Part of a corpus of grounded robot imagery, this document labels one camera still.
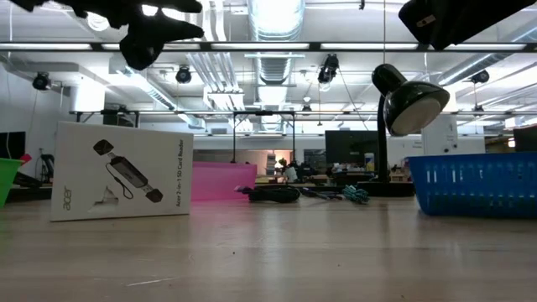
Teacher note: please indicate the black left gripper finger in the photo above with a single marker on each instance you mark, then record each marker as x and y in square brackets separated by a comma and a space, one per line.
[147, 42]
[180, 6]

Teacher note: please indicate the black flat screen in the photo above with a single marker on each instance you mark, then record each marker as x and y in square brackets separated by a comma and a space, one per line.
[525, 138]
[12, 144]

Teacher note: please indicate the black light bar frame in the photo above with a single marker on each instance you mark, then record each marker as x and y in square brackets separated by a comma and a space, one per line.
[260, 46]

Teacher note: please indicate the green plastic bin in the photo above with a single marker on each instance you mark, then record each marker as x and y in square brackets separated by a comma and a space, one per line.
[6, 180]

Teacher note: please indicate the white Acer card reader box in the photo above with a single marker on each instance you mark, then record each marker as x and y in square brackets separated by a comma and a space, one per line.
[84, 138]

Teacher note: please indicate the silver ceiling duct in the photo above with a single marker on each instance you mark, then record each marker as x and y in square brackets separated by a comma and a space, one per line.
[274, 21]

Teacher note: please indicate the black aluminium table frame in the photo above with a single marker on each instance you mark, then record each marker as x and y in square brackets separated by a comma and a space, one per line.
[29, 193]

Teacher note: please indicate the black hanging ceiling camera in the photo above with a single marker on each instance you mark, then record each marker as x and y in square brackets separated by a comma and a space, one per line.
[41, 81]
[329, 67]
[480, 76]
[183, 74]

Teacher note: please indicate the black computer monitor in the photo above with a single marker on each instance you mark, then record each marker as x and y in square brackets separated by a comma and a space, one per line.
[350, 147]

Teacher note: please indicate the person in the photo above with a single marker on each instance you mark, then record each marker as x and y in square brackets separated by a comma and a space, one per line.
[289, 173]

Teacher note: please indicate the white wipes canister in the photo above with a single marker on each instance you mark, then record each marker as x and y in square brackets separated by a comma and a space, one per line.
[369, 162]

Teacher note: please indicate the blue plastic bin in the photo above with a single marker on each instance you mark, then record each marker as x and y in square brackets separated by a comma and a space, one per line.
[474, 189]

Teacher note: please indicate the pink plastic bin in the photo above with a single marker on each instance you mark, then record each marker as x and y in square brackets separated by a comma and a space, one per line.
[222, 182]

